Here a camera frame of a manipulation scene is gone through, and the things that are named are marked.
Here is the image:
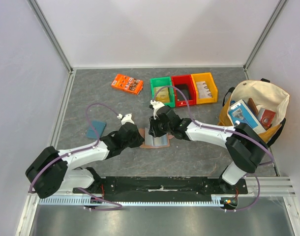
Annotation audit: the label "gold cards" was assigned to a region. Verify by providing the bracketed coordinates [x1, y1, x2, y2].
[153, 87, 170, 103]

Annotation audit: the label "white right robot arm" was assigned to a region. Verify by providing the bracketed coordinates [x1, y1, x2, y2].
[149, 101, 268, 194]

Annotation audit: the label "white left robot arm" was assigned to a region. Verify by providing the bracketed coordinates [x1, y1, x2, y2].
[26, 122, 144, 199]

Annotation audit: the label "teal card wallet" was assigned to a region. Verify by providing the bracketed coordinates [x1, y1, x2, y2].
[86, 120, 106, 140]

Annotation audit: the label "black card in red bin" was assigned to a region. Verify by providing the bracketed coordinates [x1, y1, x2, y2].
[175, 84, 190, 101]

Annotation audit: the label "white cards in yellow bin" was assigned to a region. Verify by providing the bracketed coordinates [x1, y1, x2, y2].
[196, 81, 212, 99]

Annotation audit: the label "green plastic bin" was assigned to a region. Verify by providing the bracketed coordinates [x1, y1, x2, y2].
[150, 77, 175, 108]

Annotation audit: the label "red plastic bin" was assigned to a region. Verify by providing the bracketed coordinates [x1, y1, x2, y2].
[171, 74, 196, 107]

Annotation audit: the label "orange snack box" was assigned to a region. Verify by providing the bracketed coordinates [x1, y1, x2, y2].
[111, 74, 144, 95]

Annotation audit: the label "yellow plastic bin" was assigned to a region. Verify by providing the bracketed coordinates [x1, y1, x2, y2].
[191, 72, 218, 105]

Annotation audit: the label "blue razor box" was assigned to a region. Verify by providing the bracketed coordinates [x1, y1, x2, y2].
[228, 99, 266, 134]

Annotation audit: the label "brown wallet in bag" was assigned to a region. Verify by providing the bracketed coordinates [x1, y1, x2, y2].
[247, 98, 258, 116]

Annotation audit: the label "red box in bag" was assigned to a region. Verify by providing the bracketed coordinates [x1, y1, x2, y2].
[257, 108, 276, 130]

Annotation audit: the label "cream and mustard tote bag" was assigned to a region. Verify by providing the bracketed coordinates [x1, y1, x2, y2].
[218, 79, 290, 147]

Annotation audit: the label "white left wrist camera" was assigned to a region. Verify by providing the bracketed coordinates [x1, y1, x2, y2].
[117, 113, 135, 125]

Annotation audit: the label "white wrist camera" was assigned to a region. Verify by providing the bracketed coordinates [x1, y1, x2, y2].
[117, 113, 135, 125]
[150, 100, 165, 119]

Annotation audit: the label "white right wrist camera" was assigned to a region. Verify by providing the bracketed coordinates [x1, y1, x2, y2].
[150, 100, 165, 119]

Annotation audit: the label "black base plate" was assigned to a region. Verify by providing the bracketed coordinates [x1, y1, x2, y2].
[86, 177, 248, 203]

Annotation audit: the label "slotted cable duct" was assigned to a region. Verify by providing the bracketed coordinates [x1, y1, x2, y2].
[38, 194, 239, 207]

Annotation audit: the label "aluminium corner post right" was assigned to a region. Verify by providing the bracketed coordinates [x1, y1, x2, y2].
[243, 0, 288, 73]

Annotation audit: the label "aluminium corner post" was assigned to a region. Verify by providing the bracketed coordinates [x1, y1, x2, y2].
[27, 0, 73, 74]
[243, 0, 288, 73]

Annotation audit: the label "aluminium corner post left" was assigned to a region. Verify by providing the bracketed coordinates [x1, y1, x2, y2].
[27, 0, 73, 74]

